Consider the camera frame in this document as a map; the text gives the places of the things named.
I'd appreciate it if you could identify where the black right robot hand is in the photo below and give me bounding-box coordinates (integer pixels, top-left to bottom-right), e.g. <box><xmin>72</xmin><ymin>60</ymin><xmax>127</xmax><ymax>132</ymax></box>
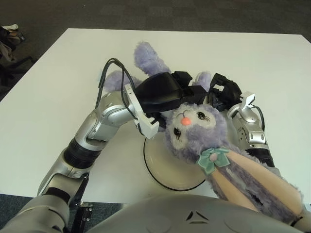
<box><xmin>206</xmin><ymin>72</ymin><xmax>243</xmax><ymax>112</ymax></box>

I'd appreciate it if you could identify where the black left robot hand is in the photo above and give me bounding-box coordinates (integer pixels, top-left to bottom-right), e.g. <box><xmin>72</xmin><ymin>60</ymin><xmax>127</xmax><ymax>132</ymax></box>
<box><xmin>135</xmin><ymin>70</ymin><xmax>209</xmax><ymax>127</ymax></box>

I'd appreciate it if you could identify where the purple plush bunny doll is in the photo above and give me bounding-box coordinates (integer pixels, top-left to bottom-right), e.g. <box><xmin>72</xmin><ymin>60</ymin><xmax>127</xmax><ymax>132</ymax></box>
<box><xmin>103</xmin><ymin>41</ymin><xmax>306</xmax><ymax>225</ymax></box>

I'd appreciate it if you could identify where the cream plate with black rim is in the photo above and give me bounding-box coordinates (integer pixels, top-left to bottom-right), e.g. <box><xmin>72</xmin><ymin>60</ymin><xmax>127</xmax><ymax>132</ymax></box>
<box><xmin>143</xmin><ymin>131</ymin><xmax>207</xmax><ymax>191</ymax></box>

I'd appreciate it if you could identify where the grey robot torso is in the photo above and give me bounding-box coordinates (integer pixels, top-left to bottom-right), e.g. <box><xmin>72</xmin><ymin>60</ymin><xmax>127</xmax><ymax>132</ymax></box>
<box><xmin>0</xmin><ymin>193</ymin><xmax>311</xmax><ymax>233</ymax></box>

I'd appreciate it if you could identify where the black office chair base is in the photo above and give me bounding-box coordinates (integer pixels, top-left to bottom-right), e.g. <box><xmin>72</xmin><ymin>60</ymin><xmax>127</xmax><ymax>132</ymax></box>
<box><xmin>0</xmin><ymin>55</ymin><xmax>34</xmax><ymax>85</ymax></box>

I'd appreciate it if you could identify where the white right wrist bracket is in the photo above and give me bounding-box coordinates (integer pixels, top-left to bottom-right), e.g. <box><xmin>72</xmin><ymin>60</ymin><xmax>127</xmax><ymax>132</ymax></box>
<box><xmin>240</xmin><ymin>92</ymin><xmax>256</xmax><ymax>110</ymax></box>

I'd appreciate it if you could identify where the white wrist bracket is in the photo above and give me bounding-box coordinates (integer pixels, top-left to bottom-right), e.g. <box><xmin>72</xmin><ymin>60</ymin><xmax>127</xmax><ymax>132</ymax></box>
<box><xmin>123</xmin><ymin>84</ymin><xmax>160</xmax><ymax>139</ymax></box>
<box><xmin>240</xmin><ymin>92</ymin><xmax>256</xmax><ymax>110</ymax></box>

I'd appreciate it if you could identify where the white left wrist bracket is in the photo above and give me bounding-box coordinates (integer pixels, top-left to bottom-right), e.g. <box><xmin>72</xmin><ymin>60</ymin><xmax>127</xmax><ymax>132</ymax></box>
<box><xmin>123</xmin><ymin>84</ymin><xmax>160</xmax><ymax>139</ymax></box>

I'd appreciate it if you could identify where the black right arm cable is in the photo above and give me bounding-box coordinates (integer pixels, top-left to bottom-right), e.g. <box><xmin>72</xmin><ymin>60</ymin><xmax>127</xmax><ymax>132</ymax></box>
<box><xmin>252</xmin><ymin>105</ymin><xmax>266</xmax><ymax>136</ymax></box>

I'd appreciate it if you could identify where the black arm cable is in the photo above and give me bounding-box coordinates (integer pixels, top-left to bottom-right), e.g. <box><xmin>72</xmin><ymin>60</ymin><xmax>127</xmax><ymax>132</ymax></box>
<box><xmin>252</xmin><ymin>105</ymin><xmax>266</xmax><ymax>136</ymax></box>
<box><xmin>96</xmin><ymin>57</ymin><xmax>139</xmax><ymax>122</ymax></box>

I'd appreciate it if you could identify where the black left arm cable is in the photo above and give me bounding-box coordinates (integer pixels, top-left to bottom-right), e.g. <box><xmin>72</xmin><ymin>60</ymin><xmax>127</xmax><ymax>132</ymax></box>
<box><xmin>96</xmin><ymin>57</ymin><xmax>139</xmax><ymax>122</ymax></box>

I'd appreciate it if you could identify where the black under-table bracket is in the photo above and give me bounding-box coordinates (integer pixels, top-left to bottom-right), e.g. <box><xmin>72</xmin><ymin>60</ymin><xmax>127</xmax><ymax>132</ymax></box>
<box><xmin>71</xmin><ymin>201</ymin><xmax>93</xmax><ymax>233</ymax></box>

